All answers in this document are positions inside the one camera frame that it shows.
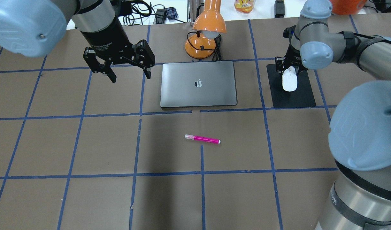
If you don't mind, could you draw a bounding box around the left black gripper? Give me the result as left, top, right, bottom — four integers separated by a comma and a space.
82, 21, 156, 83

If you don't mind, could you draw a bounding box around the orange desk lamp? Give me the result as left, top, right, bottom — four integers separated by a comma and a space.
184, 0, 227, 61

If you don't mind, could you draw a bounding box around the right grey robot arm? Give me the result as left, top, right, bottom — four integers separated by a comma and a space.
275, 0, 391, 230

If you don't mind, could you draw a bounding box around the orange juice bottle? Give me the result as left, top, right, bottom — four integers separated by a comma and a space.
234, 0, 256, 14

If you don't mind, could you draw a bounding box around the white computer mouse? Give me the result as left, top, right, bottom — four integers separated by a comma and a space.
281, 66, 298, 92

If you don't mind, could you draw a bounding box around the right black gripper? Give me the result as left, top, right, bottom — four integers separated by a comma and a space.
275, 45, 308, 74

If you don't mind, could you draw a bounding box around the orange bucket grey lid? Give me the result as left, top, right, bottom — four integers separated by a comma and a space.
330, 0, 367, 15

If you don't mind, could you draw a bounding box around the black power adapter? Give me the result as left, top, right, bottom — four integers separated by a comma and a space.
273, 0, 286, 19

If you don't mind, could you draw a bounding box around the grey closed laptop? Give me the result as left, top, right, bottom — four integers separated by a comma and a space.
160, 61, 238, 108

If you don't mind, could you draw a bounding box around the black lamp cable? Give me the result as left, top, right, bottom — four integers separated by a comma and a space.
212, 34, 223, 62

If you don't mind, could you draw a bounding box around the black mousepad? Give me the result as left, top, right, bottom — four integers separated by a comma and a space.
266, 64, 316, 109

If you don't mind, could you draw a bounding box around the pink marker pen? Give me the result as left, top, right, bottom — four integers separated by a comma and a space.
184, 134, 221, 144

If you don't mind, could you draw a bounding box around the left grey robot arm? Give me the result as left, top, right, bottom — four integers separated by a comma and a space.
0, 0, 156, 83

